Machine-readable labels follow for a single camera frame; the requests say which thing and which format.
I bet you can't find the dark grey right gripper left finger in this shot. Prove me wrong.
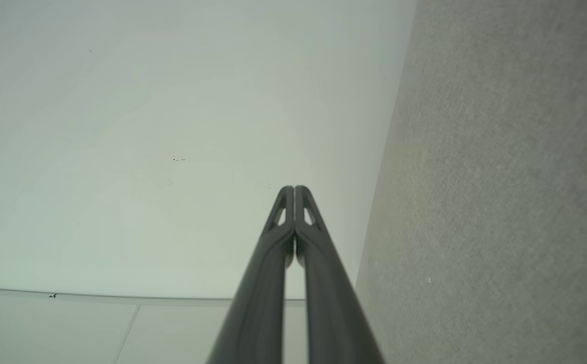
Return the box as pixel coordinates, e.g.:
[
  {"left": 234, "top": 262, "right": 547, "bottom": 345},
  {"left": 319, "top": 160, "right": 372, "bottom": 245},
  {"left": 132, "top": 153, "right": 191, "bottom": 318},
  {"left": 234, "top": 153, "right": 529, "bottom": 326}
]
[{"left": 206, "top": 186, "right": 295, "bottom": 364}]

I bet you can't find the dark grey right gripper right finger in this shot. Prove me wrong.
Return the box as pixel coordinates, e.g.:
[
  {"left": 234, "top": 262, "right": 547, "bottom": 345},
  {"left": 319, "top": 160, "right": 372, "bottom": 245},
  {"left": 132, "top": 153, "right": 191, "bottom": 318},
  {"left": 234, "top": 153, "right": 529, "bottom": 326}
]
[{"left": 294, "top": 186, "right": 386, "bottom": 364}]

